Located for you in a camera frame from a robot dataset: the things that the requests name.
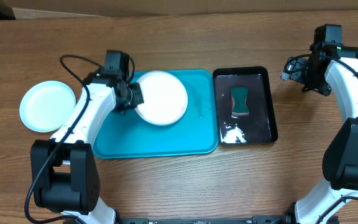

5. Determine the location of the pink plate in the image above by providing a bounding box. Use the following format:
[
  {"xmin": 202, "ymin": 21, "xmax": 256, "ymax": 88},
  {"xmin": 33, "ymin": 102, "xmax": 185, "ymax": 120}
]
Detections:
[{"xmin": 135, "ymin": 70, "xmax": 188, "ymax": 126}]

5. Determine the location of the green and pink sponge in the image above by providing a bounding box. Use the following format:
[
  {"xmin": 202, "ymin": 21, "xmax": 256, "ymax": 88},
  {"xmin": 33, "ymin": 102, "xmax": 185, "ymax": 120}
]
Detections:
[{"xmin": 231, "ymin": 86, "xmax": 249, "ymax": 117}]

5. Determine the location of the light blue plate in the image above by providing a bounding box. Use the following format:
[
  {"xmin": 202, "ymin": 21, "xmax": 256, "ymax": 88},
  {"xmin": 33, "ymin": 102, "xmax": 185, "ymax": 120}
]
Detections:
[{"xmin": 19, "ymin": 80, "xmax": 76, "ymax": 133}]

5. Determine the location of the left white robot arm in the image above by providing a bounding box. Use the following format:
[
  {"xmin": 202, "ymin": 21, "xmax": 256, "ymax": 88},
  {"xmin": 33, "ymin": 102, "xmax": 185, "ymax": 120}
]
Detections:
[{"xmin": 25, "ymin": 73, "xmax": 143, "ymax": 223}]

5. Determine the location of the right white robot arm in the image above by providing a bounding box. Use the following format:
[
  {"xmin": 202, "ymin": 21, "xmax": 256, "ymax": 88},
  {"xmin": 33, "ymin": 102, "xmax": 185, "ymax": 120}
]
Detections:
[{"xmin": 281, "ymin": 45, "xmax": 358, "ymax": 223}]

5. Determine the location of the teal plastic tray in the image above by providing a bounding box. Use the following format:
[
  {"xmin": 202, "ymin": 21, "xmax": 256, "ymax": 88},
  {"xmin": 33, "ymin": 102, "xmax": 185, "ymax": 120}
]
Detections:
[{"xmin": 93, "ymin": 69, "xmax": 218, "ymax": 159}]

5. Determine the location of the black rectangular tray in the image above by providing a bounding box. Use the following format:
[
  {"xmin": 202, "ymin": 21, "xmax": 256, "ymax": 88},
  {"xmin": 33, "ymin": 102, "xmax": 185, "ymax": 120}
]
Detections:
[{"xmin": 213, "ymin": 66, "xmax": 278, "ymax": 145}]

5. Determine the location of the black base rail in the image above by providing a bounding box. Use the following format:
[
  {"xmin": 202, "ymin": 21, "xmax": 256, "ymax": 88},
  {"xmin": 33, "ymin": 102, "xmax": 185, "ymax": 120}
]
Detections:
[{"xmin": 63, "ymin": 214, "xmax": 340, "ymax": 224}]

